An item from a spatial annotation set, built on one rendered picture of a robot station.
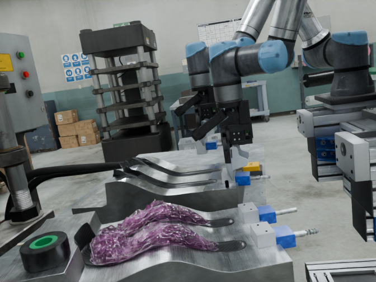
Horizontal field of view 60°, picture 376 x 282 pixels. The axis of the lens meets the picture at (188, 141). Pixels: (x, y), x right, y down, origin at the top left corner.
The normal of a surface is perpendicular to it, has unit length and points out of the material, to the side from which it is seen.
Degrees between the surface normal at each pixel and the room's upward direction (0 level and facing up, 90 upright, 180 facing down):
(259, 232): 0
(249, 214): 90
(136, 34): 90
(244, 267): 0
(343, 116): 90
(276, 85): 90
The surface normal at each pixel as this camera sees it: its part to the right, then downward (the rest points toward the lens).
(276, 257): -0.15, -0.97
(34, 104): 0.97, -0.10
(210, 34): -0.06, 0.21
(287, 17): -0.22, 0.35
